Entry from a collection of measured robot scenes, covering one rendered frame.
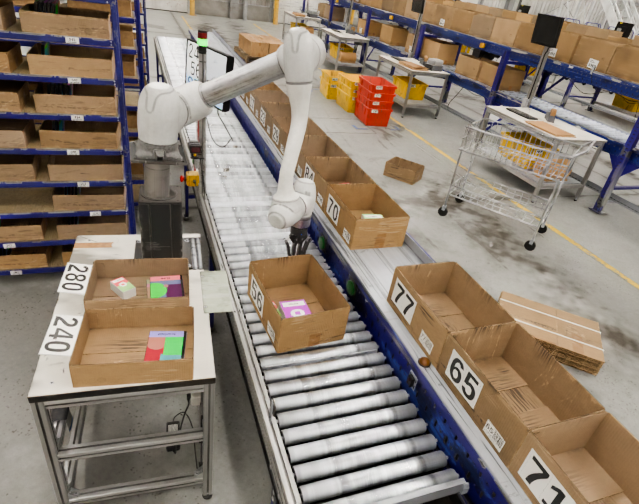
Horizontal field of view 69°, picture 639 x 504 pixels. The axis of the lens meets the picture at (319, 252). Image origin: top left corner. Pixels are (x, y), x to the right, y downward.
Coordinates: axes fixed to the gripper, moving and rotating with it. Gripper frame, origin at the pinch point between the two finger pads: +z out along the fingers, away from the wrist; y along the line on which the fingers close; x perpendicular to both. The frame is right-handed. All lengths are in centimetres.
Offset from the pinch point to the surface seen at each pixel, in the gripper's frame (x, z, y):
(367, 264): 8.9, -2.6, -32.5
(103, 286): -7, 10, 81
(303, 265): 3.1, -0.7, -3.2
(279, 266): 4.1, -1.8, 8.4
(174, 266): -11, 5, 52
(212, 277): -8.4, 10.3, 35.6
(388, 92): -484, 32, -299
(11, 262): -120, 67, 143
